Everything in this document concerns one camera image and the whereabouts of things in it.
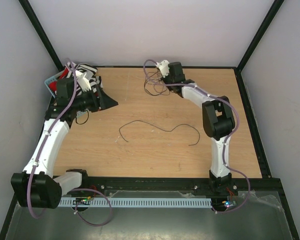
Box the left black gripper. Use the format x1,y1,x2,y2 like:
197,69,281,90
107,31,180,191
71,84,118,112

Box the wire bundle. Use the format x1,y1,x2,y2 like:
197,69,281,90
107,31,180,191
143,71,172,97

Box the black wire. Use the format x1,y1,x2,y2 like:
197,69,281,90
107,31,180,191
118,120,201,147

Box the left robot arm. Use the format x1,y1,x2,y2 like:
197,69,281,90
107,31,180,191
10,77,118,209

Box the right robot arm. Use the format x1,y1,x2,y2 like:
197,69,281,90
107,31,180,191
155,60,236,195

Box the light blue plastic basket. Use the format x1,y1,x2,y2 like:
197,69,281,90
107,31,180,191
44,72,87,117

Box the zebra striped cloth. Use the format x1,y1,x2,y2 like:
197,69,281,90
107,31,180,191
65,62,103,96

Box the red cloth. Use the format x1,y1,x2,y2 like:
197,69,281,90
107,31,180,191
48,67,71,92

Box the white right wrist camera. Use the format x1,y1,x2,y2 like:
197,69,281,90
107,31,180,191
155,60,170,78

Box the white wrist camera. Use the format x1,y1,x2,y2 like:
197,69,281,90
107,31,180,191
155,60,170,78
75,70,93,92

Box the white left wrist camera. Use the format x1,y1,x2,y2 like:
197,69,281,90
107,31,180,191
75,70,93,92

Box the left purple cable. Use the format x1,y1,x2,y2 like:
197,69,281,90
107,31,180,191
26,58,113,227

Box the purple cable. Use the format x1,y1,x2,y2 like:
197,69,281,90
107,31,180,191
142,58,251,215
26,58,113,227

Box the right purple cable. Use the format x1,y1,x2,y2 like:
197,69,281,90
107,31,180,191
142,58,251,215

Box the light blue slotted cable duct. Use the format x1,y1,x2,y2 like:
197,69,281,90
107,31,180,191
58,197,211,209

